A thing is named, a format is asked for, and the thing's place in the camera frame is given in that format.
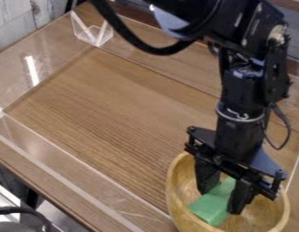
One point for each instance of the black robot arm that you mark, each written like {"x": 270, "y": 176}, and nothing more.
{"x": 246, "y": 32}

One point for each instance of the clear acrylic corner bracket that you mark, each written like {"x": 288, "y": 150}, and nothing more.
{"x": 94, "y": 35}

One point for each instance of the brown wooden bowl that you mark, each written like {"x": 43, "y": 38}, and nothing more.
{"x": 262, "y": 216}

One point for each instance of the green rectangular block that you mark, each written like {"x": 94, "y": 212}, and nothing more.
{"x": 209, "y": 206}

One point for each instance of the black metal mount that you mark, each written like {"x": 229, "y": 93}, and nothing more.
{"x": 49, "y": 212}

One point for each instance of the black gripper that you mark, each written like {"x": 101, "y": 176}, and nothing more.
{"x": 230, "y": 150}

